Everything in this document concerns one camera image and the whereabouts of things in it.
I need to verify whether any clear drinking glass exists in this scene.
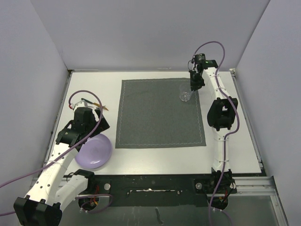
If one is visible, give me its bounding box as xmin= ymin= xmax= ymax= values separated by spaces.
xmin=179 ymin=83 xmax=192 ymax=102

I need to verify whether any purple plate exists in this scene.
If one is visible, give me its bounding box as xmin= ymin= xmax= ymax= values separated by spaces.
xmin=75 ymin=134 xmax=112 ymax=169

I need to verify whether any grey cloth napkin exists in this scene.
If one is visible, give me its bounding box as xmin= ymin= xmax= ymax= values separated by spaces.
xmin=115 ymin=78 xmax=206 ymax=149

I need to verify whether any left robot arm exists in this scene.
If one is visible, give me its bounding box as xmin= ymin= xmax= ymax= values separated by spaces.
xmin=14 ymin=107 xmax=109 ymax=226

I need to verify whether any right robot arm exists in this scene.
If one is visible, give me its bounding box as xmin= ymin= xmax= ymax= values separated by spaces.
xmin=189 ymin=53 xmax=238 ymax=193

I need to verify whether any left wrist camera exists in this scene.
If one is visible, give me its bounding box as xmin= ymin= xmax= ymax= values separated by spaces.
xmin=69 ymin=100 xmax=87 ymax=111

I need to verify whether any green handled knife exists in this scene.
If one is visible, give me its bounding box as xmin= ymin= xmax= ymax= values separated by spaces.
xmin=81 ymin=98 xmax=100 ymax=105

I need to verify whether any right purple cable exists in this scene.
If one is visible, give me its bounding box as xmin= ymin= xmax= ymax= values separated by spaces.
xmin=192 ymin=41 xmax=240 ymax=226

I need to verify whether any purple cable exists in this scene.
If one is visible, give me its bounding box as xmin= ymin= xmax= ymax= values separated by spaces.
xmin=0 ymin=90 xmax=113 ymax=215
xmin=192 ymin=41 xmax=240 ymax=226

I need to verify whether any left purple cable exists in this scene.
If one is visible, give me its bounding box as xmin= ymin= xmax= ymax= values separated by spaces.
xmin=0 ymin=90 xmax=113 ymax=215

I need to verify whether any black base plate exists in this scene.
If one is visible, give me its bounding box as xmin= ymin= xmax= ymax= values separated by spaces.
xmin=78 ymin=172 xmax=237 ymax=211

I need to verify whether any aluminium frame rail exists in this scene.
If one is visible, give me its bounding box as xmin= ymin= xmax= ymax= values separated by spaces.
xmin=27 ymin=176 xmax=278 ymax=197

